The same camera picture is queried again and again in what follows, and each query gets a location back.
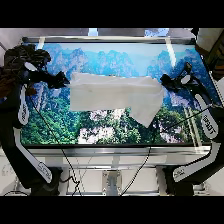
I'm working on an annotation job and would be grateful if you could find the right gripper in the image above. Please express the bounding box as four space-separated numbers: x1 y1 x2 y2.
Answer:
159 73 180 92

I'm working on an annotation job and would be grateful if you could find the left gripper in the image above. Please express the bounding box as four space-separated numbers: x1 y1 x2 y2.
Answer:
49 70 71 90

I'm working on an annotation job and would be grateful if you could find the white shirt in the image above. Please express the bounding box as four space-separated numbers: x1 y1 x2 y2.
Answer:
68 71 165 128

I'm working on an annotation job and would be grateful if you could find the black cable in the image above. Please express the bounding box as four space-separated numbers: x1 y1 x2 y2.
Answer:
120 113 202 197
27 93 83 197

